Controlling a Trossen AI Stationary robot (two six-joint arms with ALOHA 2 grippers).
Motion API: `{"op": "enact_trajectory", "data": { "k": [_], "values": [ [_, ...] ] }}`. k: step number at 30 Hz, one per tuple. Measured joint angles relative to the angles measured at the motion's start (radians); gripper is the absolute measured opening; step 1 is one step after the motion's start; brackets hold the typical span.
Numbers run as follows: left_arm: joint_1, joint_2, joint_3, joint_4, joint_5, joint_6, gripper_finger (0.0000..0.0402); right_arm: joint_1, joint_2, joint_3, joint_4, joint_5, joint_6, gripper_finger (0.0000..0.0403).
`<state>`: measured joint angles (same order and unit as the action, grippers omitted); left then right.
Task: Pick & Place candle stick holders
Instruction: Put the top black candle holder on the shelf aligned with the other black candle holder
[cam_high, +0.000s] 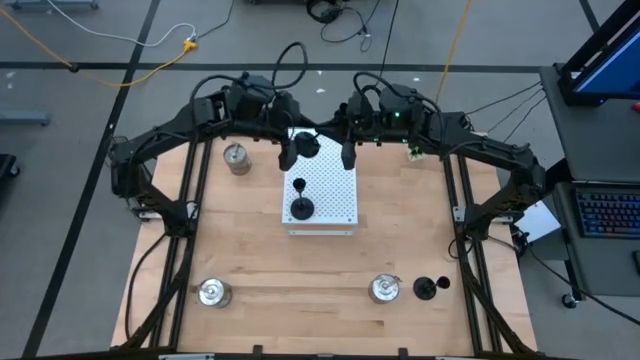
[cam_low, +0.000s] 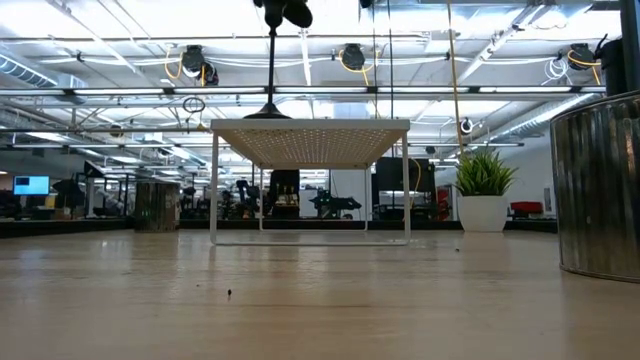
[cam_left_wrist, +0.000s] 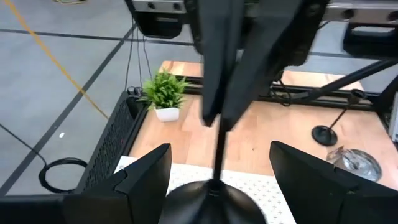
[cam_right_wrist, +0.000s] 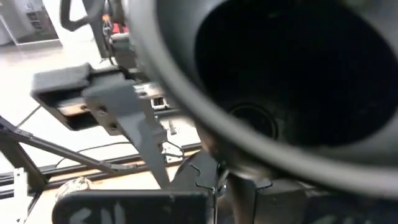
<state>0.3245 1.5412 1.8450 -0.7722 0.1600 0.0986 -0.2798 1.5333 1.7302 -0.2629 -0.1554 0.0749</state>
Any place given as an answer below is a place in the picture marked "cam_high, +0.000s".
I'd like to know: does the black candle stick holder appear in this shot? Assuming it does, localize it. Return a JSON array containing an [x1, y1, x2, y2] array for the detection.
[[293, 130, 322, 160], [412, 274, 451, 302], [289, 177, 316, 222]]

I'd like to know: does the blue monitor on black stand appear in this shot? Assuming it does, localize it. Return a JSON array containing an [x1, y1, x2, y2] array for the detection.
[[556, 0, 640, 107]]

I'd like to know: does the galvanized metal can with lid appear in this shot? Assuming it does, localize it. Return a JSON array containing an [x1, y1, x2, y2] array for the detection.
[[222, 142, 253, 177], [196, 277, 234, 309], [367, 272, 403, 305]]

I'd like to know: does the white cable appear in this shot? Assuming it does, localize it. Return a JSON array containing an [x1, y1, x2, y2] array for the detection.
[[47, 0, 197, 49]]

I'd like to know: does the black floor item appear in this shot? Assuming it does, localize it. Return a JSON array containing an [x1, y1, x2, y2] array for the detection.
[[0, 153, 21, 180]]

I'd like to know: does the black keyboard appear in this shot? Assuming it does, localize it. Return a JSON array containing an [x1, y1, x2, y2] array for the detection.
[[553, 180, 640, 241]]

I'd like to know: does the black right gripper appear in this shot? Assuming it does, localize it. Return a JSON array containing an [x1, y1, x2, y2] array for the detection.
[[340, 94, 381, 171]]

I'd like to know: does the white perforated metal shelf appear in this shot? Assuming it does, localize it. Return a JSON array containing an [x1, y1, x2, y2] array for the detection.
[[280, 127, 359, 237]]

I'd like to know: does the black cable bundle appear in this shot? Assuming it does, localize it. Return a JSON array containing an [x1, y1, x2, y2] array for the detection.
[[305, 0, 374, 54]]

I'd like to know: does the white paper box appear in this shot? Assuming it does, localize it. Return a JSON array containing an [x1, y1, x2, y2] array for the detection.
[[513, 199, 562, 245]]

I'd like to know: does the yellow hanging cable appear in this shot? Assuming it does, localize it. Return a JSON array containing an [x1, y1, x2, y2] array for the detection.
[[433, 0, 474, 104]]

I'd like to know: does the black aluminium extrusion frame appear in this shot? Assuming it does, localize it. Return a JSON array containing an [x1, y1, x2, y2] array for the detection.
[[119, 137, 214, 351], [442, 152, 539, 354]]

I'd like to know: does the grey floor foot bar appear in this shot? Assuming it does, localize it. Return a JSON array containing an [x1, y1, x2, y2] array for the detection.
[[0, 109, 52, 127], [3, 0, 100, 11]]

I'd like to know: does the black arm base cable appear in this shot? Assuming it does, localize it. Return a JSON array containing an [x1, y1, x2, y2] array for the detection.
[[123, 229, 172, 346]]

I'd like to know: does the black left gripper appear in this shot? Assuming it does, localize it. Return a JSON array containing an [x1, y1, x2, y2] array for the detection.
[[269, 94, 307, 172]]

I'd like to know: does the yellow extension cable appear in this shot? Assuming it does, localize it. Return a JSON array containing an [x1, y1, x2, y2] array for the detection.
[[0, 7, 200, 89]]

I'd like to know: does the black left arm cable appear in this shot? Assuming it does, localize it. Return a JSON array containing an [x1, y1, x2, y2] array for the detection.
[[272, 41, 309, 91]]

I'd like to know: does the grey desk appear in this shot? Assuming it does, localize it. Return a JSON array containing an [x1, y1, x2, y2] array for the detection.
[[538, 63, 640, 297]]

